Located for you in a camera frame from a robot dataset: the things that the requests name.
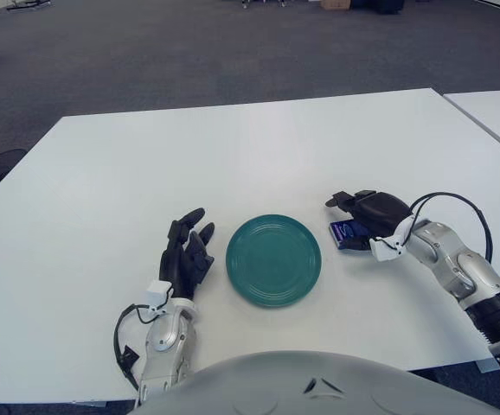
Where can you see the blue gum box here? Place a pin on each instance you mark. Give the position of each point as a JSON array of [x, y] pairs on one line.
[[343, 231]]

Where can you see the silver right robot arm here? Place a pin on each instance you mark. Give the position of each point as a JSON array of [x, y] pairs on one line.
[[462, 268]]

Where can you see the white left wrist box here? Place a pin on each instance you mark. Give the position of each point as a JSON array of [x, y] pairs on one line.
[[159, 294]]

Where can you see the black caster legs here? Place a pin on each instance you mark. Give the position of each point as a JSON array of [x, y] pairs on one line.
[[267, 2]]

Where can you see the grey robot torso shell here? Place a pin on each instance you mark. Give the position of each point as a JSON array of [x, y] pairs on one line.
[[319, 389]]

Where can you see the black bulky background object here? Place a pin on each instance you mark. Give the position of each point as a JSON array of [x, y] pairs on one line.
[[380, 5]]

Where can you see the black stand base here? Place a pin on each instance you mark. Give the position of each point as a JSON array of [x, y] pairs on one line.
[[29, 3]]

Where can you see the teal round plate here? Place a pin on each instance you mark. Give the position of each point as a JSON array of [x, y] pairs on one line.
[[273, 261]]

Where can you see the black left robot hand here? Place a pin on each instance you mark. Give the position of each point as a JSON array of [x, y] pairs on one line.
[[178, 263]]

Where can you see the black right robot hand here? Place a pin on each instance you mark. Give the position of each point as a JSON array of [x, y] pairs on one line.
[[380, 212]]

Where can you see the brown cardboard box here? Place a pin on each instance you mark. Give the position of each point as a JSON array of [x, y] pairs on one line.
[[336, 3]]

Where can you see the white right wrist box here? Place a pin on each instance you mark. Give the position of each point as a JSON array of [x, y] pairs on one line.
[[384, 250]]

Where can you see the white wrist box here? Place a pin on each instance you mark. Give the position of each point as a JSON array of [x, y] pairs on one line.
[[384, 250], [159, 294]]

